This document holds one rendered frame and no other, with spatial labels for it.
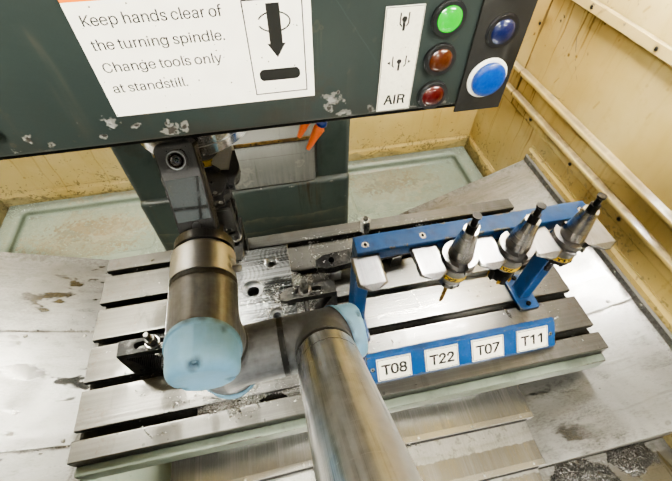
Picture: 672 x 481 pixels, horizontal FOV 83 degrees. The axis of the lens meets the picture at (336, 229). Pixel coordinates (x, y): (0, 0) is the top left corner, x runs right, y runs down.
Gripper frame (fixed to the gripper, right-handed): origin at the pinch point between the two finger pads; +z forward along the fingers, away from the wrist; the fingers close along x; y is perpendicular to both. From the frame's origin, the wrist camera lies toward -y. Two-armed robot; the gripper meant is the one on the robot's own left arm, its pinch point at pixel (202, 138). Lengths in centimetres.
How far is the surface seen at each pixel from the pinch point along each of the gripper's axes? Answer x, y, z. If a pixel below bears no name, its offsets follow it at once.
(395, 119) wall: 63, 62, 81
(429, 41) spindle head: 23.7, -22.3, -21.2
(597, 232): 68, 20, -16
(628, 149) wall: 101, 28, 12
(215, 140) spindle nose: 3.2, -5.6, -8.3
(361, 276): 21.7, 19.8, -16.7
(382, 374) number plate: 26, 48, -25
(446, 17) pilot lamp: 24.3, -24.3, -21.8
